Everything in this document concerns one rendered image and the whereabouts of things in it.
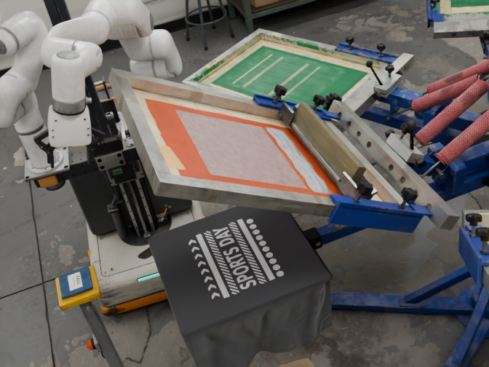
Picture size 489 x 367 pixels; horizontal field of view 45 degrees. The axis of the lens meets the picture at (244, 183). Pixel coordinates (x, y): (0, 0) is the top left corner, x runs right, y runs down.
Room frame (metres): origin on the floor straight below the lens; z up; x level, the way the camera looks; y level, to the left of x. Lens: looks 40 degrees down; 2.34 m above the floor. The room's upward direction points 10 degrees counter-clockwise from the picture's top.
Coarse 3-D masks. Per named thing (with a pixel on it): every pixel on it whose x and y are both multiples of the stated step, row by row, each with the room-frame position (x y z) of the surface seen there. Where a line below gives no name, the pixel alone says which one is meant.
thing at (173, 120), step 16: (160, 112) 1.43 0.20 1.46; (176, 112) 1.46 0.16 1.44; (192, 112) 1.50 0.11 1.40; (208, 112) 1.53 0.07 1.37; (160, 128) 1.33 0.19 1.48; (176, 128) 1.36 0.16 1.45; (192, 128) 1.39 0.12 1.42; (208, 128) 1.42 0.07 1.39; (224, 128) 1.45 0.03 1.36; (240, 128) 1.48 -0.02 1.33; (256, 128) 1.52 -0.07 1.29; (288, 128) 1.60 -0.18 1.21; (224, 144) 1.34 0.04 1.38; (240, 144) 1.37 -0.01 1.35; (256, 144) 1.40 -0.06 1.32; (272, 144) 1.43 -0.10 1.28
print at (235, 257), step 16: (240, 224) 1.47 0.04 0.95; (256, 224) 1.45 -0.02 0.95; (192, 240) 1.43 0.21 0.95; (208, 240) 1.42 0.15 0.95; (224, 240) 1.40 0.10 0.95; (240, 240) 1.39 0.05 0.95; (256, 240) 1.38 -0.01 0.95; (208, 256) 1.34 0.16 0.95; (224, 256) 1.33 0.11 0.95; (240, 256) 1.32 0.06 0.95; (256, 256) 1.31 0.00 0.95; (272, 256) 1.29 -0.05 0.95; (208, 272) 1.28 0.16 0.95; (224, 272) 1.26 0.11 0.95; (240, 272) 1.25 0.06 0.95; (256, 272) 1.24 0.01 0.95; (272, 272) 1.23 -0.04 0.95; (208, 288) 1.21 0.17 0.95; (224, 288) 1.20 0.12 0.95; (240, 288) 1.19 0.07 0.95
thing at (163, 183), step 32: (128, 96) 1.40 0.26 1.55; (192, 96) 1.58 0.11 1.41; (224, 96) 1.62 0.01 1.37; (128, 128) 1.28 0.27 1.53; (160, 160) 1.10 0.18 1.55; (160, 192) 1.00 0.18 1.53; (192, 192) 1.02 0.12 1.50; (224, 192) 1.03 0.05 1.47; (256, 192) 1.06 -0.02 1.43; (288, 192) 1.10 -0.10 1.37; (384, 192) 1.28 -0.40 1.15
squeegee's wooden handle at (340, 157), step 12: (300, 108) 1.58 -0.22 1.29; (300, 120) 1.55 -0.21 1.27; (312, 120) 1.50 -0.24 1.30; (312, 132) 1.47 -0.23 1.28; (324, 132) 1.42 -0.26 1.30; (324, 144) 1.39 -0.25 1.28; (336, 144) 1.35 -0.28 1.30; (324, 156) 1.37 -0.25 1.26; (336, 156) 1.32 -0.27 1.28; (348, 156) 1.29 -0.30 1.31; (336, 168) 1.29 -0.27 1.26; (348, 168) 1.26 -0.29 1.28; (360, 168) 1.23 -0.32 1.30
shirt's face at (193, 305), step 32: (192, 224) 1.51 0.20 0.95; (224, 224) 1.48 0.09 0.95; (288, 224) 1.42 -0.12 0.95; (160, 256) 1.38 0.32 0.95; (192, 256) 1.36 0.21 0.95; (288, 256) 1.28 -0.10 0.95; (192, 288) 1.22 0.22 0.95; (256, 288) 1.18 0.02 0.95; (288, 288) 1.15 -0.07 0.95; (192, 320) 1.10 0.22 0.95
